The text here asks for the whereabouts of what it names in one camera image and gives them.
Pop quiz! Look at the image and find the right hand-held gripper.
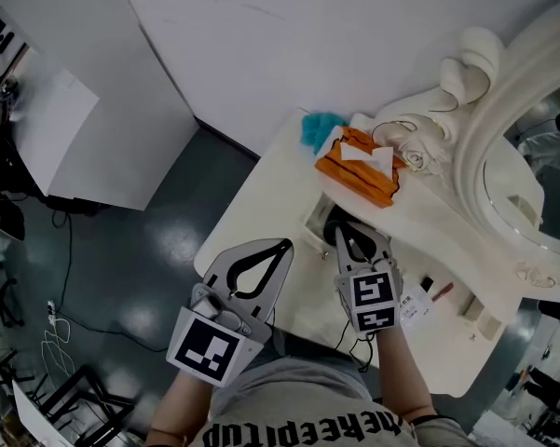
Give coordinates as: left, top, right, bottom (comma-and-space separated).
334, 223, 404, 334

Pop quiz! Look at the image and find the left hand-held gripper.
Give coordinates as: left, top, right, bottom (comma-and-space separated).
166, 237, 295, 388

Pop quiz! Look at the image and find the black round makeup item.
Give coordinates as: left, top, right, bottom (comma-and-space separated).
322, 205, 355, 247

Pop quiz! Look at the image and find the red makeup pencil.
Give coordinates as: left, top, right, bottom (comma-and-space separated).
430, 282, 455, 303

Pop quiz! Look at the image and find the person's left forearm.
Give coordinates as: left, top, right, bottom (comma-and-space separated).
144, 369, 216, 447

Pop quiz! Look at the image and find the person's right forearm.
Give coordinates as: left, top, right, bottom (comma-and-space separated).
376, 327, 438, 424

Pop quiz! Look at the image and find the white vanity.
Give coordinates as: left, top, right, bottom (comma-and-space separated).
193, 0, 560, 400

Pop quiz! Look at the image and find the orange tissue box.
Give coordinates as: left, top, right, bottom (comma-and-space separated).
314, 126, 407, 210

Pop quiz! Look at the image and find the grey printed t-shirt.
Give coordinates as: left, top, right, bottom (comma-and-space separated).
202, 331, 477, 447

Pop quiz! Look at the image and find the teal fluffy puff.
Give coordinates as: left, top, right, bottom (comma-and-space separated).
300, 112, 349, 154

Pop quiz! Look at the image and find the white board panel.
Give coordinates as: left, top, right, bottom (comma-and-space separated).
12, 66, 100, 197

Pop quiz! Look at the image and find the white sheet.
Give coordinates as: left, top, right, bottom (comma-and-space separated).
10, 381, 78, 447

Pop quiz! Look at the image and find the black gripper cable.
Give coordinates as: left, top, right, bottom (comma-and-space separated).
334, 317, 379, 373

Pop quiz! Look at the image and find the oval mirror white ornate frame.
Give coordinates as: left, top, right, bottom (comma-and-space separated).
450, 0, 560, 307

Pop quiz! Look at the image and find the black floor cable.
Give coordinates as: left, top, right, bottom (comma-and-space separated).
49, 210, 170, 354

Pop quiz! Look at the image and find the black metal frame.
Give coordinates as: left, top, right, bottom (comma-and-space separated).
0, 364, 137, 447

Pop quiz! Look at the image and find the white floor cable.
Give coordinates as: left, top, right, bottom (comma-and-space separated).
40, 299, 76, 377

